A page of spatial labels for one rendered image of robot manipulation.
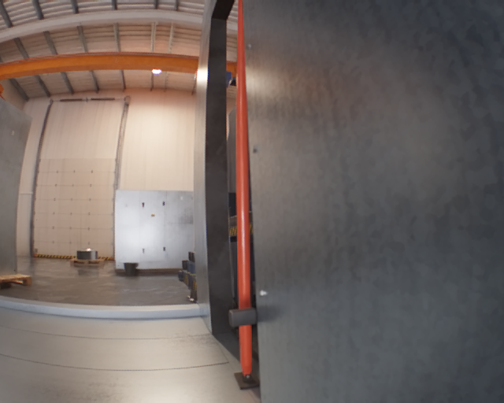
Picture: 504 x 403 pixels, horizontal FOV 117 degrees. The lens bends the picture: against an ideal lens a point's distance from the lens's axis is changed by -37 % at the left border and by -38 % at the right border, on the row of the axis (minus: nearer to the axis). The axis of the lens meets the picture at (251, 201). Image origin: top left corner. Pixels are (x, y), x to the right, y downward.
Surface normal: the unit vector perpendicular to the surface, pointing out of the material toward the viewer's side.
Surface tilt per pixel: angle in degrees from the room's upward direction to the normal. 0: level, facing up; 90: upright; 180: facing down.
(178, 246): 90
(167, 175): 90
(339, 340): 90
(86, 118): 90
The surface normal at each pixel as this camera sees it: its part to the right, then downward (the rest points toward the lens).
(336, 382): -0.94, -0.01
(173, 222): 0.35, -0.16
